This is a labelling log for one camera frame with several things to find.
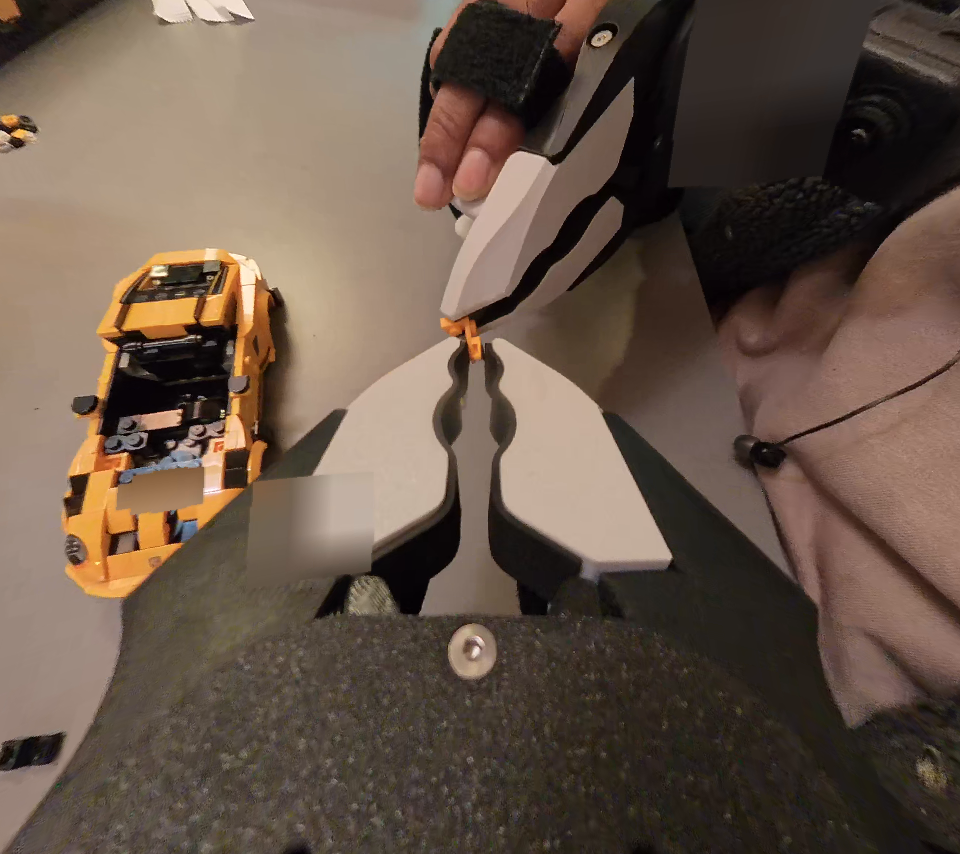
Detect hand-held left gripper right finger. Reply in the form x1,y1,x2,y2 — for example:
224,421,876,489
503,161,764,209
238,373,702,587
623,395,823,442
486,338,674,581

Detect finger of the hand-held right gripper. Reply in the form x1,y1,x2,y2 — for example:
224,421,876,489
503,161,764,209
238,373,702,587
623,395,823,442
478,196,629,332
439,76,636,323

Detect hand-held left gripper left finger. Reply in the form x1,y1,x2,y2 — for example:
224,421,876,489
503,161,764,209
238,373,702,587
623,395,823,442
315,340,471,559

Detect orange lego bracket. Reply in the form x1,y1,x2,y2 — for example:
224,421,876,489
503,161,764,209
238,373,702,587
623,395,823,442
440,315,486,365

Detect yellow lego car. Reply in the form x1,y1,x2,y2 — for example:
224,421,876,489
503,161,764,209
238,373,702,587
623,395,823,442
61,248,286,600

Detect scattered small lego pieces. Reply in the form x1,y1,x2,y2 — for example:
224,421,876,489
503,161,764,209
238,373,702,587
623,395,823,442
0,732,66,771

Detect clear bag of lego pieces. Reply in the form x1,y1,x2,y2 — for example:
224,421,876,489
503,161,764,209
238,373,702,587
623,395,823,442
0,113,40,154

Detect beige sweatshirt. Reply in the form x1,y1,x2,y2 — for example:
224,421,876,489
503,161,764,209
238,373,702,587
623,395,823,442
716,186,960,728

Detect thin black earphone cable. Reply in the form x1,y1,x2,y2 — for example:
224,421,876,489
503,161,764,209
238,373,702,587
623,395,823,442
733,351,960,570

